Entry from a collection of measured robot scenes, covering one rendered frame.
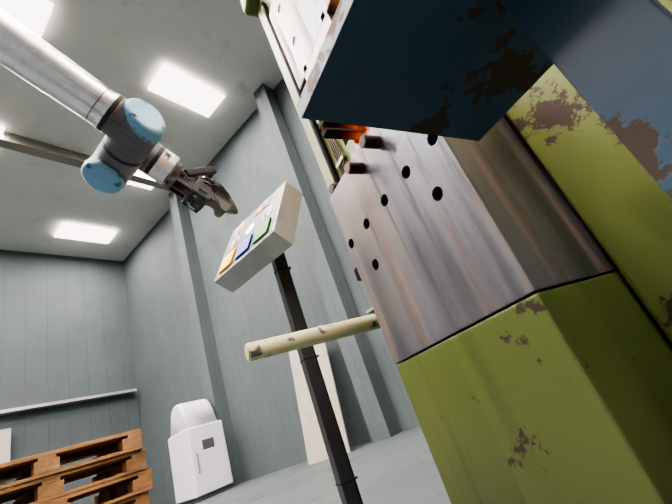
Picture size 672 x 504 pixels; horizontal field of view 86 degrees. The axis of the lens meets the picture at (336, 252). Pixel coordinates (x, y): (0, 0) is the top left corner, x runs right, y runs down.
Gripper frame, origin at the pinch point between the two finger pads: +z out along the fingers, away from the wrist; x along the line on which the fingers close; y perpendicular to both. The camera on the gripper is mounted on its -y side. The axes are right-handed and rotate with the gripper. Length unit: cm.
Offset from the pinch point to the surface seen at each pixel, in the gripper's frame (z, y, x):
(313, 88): -16, 52, 61
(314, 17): -14, -32, 49
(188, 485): 278, -68, -581
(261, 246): 12.5, 6.5, -0.9
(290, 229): 16.9, 0.8, 7.0
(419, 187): 12, 33, 56
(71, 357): 63, -348, -946
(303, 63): -8, -33, 37
